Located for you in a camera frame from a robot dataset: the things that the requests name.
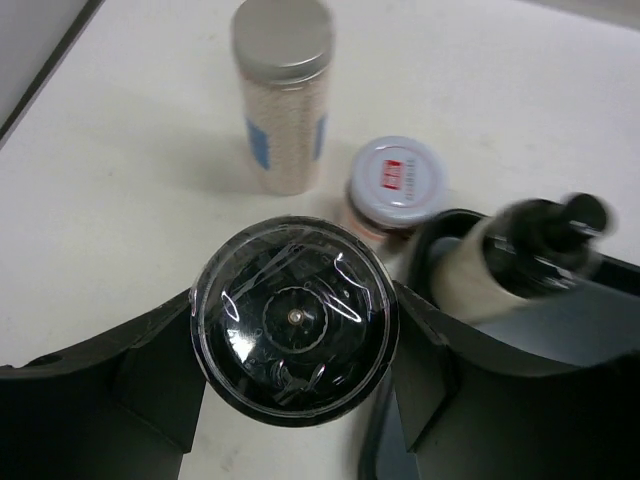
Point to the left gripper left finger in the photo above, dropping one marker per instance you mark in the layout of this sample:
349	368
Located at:
122	405

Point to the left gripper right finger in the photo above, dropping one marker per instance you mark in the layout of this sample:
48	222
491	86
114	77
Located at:
473	407

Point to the black-cap white bottle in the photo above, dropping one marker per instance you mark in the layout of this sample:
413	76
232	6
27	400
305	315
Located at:
531	250

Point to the white-lid brown jar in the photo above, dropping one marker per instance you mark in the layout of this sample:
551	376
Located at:
396	183

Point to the silver-cap shaker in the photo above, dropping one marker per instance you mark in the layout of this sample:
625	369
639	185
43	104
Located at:
283	52

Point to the black plastic tray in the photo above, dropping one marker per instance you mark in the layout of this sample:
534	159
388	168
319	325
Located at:
602	316

